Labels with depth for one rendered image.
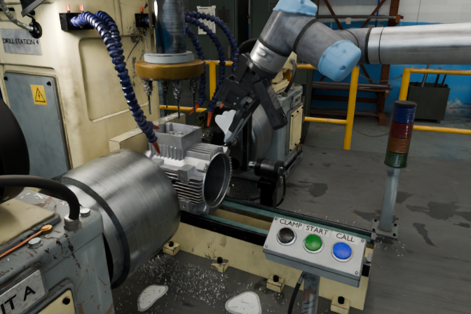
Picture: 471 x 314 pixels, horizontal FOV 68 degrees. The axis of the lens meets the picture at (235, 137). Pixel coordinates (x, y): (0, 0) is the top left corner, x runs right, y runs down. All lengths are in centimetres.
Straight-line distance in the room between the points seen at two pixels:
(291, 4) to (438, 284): 79
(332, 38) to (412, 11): 524
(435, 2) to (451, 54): 521
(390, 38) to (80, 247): 66
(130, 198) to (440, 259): 87
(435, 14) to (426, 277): 512
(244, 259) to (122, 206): 42
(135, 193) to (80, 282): 19
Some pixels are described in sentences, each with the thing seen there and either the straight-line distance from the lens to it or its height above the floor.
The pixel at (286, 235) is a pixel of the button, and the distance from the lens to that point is 66.
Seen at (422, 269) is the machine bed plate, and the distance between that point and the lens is 112.
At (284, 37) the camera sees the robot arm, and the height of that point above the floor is 141.
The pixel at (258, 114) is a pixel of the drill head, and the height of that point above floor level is 113.
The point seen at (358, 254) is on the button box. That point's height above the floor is 107.
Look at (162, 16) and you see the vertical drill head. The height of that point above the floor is 145.
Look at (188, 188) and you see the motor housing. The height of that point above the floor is 103.
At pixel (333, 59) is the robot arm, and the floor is 137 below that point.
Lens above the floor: 145
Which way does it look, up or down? 19 degrees down
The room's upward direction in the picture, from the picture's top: straight up
